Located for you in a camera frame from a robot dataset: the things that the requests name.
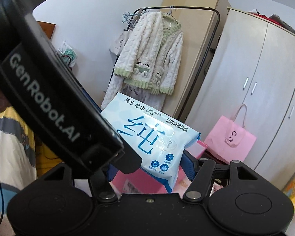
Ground grey wooden wardrobe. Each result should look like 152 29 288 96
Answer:
184 6 295 190

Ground pink tote bag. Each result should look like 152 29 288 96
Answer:
204 104 257 164

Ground blue wire hanger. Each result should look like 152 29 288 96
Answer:
123 11 136 31

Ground white green fluffy robe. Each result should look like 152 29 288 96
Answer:
113 11 184 96

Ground blue wet wipes pack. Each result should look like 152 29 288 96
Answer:
100 92 201 194

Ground plastic bag green contents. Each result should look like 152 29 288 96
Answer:
56 41 78 67

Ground white fluffy pajama pants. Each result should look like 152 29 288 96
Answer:
101 75 168 113

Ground black clothes rack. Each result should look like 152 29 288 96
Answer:
102 6 220 121

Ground white cloth tote bag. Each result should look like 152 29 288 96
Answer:
109 29 129 56

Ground pink cardboard box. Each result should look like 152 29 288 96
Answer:
111 140 212 195

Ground colourful gift bag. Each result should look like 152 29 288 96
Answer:
282 175 295 213

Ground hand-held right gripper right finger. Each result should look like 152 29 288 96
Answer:
181 151 263 201

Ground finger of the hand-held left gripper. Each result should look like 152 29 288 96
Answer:
112 149 143 175

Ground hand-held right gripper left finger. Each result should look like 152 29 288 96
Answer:
37 163 121 202

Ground dark red bundle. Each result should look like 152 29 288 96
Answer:
247 8 295 33

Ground brown wooden board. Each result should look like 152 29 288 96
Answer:
36 21 56 48

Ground beige tall cabinet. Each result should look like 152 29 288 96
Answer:
160 0 231 121

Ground yellow cartoon blanket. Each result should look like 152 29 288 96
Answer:
0 104 63 227

